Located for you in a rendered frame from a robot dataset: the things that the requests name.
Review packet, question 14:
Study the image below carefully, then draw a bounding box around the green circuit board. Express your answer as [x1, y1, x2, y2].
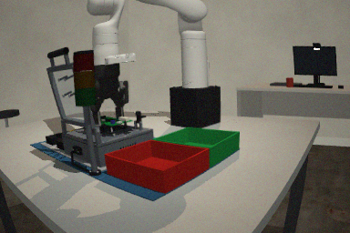
[101, 116, 133, 127]

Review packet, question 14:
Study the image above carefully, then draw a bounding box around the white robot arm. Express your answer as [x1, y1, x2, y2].
[87, 0, 210, 88]

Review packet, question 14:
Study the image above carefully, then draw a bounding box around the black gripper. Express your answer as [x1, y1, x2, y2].
[90, 64, 129, 127]

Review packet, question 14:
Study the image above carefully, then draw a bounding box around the red bin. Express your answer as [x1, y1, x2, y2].
[104, 140, 210, 194]

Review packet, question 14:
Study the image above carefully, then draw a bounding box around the green bin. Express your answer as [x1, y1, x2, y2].
[152, 127, 240, 167]

